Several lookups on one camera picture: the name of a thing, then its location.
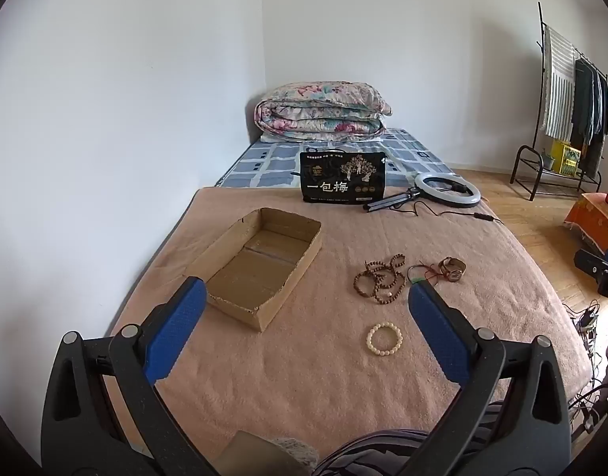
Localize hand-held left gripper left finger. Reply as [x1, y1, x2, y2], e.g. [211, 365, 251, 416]
[41, 276, 220, 476]

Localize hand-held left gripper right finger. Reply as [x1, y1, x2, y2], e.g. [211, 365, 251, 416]
[398, 280, 573, 476]

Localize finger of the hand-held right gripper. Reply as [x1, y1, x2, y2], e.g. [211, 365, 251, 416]
[574, 249, 607, 276]

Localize red string cord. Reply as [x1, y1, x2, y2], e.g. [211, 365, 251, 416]
[416, 260, 446, 283]

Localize brown wooden bead bracelet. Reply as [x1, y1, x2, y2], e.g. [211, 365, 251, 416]
[364, 254, 408, 283]
[354, 270, 379, 298]
[371, 278, 406, 305]

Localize cream round bead bracelet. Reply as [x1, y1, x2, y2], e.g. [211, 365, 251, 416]
[366, 322, 401, 356]

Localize cardboard box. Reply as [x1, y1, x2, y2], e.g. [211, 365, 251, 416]
[185, 207, 323, 333]

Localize orange cloth covered box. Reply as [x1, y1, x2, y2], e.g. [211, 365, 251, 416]
[563, 192, 608, 253]

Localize yellow green box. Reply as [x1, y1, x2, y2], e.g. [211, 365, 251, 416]
[549, 140, 583, 175]

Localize person's striped clothing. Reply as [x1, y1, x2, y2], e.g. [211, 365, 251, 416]
[314, 401, 508, 476]

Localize grey folded tripod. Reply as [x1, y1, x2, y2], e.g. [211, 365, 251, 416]
[364, 186, 419, 212]

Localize tan cardboard piece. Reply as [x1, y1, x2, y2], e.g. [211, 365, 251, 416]
[219, 430, 319, 476]

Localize dark hanging clothes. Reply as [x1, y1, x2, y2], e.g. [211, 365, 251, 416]
[571, 57, 608, 179]

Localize striped hanging cloth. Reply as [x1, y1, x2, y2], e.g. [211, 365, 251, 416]
[541, 25, 577, 140]

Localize black printed snack bag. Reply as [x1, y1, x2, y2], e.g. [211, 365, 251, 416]
[299, 151, 388, 205]

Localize black metal clothes rack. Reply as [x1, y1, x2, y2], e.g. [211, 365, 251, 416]
[511, 1, 608, 202]

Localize folded floral quilt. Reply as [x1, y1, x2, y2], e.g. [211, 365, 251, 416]
[254, 81, 393, 142]

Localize tangle of floor cables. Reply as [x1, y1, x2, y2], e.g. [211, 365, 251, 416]
[564, 300, 605, 440]

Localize white ring light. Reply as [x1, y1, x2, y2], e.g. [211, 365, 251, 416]
[414, 173, 482, 209]

